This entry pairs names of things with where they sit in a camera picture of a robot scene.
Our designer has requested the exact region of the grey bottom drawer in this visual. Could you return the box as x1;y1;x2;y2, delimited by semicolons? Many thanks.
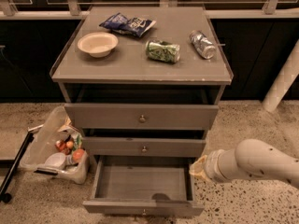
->
83;156;204;217

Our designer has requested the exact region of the grey drawer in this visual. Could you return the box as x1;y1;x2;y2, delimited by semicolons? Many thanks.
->
64;104;218;130
83;137;206;157
83;156;204;217

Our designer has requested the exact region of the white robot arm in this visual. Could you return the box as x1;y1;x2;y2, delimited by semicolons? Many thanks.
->
189;139;299;189

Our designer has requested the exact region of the grey drawer cabinet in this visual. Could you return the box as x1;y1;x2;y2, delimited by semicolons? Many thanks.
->
50;6;235;161

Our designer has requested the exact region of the grey middle drawer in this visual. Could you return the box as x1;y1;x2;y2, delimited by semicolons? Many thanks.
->
83;137;206;157

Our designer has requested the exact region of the grey top drawer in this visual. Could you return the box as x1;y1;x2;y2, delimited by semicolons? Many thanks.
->
64;104;218;130

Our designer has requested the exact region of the orange fruit in bin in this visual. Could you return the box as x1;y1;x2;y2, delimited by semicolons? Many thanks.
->
72;148;85;163

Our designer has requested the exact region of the silver soda can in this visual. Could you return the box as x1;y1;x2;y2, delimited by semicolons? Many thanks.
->
190;30;216;60

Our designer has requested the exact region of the green soda can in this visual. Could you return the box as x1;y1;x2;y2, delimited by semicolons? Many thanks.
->
145;39;180;63

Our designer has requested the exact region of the white cup in bin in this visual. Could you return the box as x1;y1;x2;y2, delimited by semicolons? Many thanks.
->
45;153;66;170

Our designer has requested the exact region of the clear plastic bin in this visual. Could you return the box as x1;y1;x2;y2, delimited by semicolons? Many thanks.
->
21;106;89;184

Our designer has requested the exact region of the white paper bowl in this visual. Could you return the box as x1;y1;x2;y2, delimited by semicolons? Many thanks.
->
78;32;119;58

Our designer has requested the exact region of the blue chip bag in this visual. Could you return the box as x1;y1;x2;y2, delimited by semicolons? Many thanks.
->
99;13;156;37

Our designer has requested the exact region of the white diagonal post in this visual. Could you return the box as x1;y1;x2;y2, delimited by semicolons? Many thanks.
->
262;40;299;112

